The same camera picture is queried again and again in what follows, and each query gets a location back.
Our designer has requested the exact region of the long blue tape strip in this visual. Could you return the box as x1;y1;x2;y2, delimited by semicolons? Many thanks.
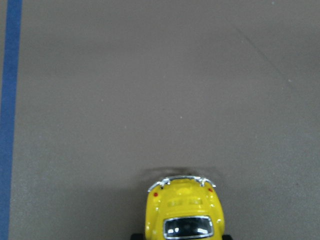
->
0;0;23;240

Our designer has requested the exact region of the yellow beetle toy car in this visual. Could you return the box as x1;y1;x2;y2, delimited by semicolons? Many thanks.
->
130;175;232;240

